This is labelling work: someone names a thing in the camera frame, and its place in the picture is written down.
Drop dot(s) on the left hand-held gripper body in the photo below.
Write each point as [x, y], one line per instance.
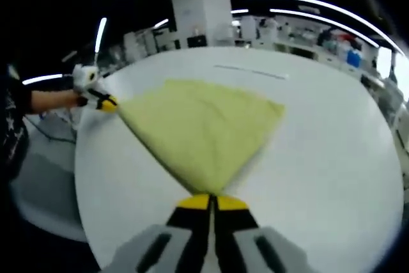
[87, 78]

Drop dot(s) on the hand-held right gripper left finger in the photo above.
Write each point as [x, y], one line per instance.
[179, 241]

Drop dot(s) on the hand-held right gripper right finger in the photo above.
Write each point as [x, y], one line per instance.
[243, 241]

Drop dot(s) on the yellow garment with dark sleeves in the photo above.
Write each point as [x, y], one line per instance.
[204, 132]

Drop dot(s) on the person's left hand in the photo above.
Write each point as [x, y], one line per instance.
[76, 100]

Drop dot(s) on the straight ceiling light strip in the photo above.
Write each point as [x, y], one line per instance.
[101, 34]
[41, 79]

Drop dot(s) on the black printed shirt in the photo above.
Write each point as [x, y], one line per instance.
[12, 126]

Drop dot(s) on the black monitor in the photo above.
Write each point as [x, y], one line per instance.
[196, 42]

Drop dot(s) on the white square pillar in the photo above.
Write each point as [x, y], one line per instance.
[201, 11]

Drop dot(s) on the white lab counter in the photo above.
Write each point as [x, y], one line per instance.
[297, 47]

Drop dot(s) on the blue plastic bin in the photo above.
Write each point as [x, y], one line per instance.
[353, 56]

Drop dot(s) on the curved ceiling light strip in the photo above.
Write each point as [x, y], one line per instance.
[319, 18]
[319, 2]

